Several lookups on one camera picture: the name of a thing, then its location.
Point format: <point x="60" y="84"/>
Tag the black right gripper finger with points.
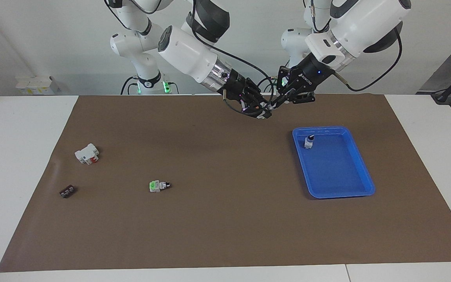
<point x="258" y="94"/>
<point x="253" y="111"/>

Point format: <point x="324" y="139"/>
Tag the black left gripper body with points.
<point x="311" y="76"/>

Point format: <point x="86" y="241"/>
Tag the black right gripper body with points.
<point x="238" y="87"/>

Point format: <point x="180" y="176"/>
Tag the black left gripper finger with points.
<point x="282" y="84"/>
<point x="303" y="98"/>

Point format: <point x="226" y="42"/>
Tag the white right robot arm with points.
<point x="186" y="51"/>

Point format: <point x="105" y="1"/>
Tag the blue plastic tray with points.
<point x="335" y="172"/>

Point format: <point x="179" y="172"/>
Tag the brown table mat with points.
<point x="225" y="227"/>

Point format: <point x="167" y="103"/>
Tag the white circuit breaker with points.
<point x="85" y="154"/>

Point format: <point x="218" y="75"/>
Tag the dark terminal block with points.
<point x="67" y="192"/>

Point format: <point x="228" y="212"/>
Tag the white box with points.
<point x="35" y="85"/>

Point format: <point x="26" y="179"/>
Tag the red base rotary switch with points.
<point x="309" y="143"/>

